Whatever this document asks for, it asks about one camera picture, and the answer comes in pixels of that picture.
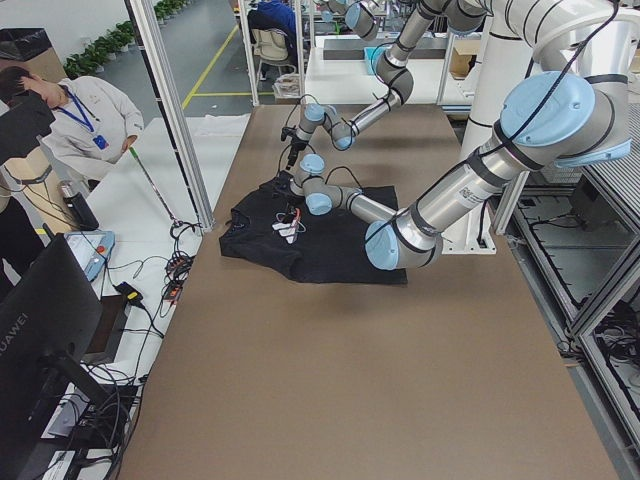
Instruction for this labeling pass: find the person in white jacket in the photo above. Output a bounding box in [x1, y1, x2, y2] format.
[1, 66, 144, 190]

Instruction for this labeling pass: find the blue teach pendant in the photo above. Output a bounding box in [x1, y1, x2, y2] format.
[63, 230, 115, 281]

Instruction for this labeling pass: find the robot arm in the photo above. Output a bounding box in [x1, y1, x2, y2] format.
[281, 1, 639, 270]
[281, 1, 488, 170]

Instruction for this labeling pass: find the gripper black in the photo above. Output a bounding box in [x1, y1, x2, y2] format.
[280, 126, 309, 170]
[274, 170, 298, 202]

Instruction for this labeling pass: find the black printed t-shirt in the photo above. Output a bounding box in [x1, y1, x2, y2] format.
[219, 178, 408, 285]

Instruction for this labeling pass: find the black thermos bottle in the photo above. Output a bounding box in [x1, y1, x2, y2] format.
[58, 180, 99, 231]

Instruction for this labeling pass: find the blue plastic bin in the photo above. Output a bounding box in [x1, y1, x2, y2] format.
[363, 43, 391, 76]

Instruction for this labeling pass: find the black Huawei monitor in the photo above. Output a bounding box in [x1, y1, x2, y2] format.
[1, 234, 108, 479]

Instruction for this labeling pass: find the aluminium frame post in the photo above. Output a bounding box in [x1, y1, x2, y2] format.
[124, 0, 215, 233]

